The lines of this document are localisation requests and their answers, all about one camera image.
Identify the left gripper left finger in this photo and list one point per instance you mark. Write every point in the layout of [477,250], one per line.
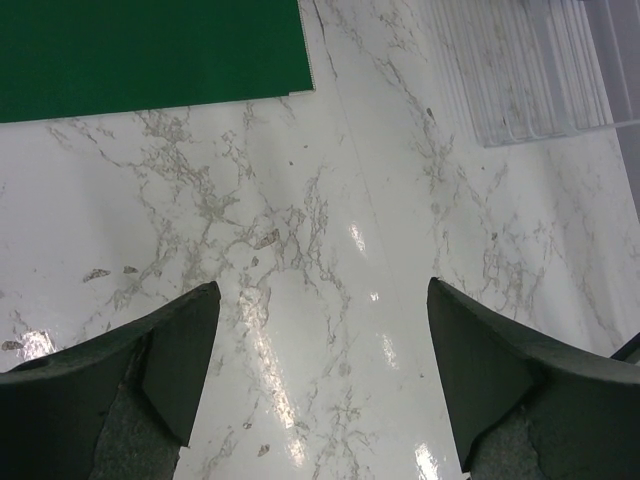
[119,406]

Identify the green board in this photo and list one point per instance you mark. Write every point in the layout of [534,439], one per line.
[76,58]

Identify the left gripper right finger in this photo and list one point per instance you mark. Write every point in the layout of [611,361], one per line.
[523,405]

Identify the clear dish rack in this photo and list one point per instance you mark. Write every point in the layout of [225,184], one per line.
[525,71]

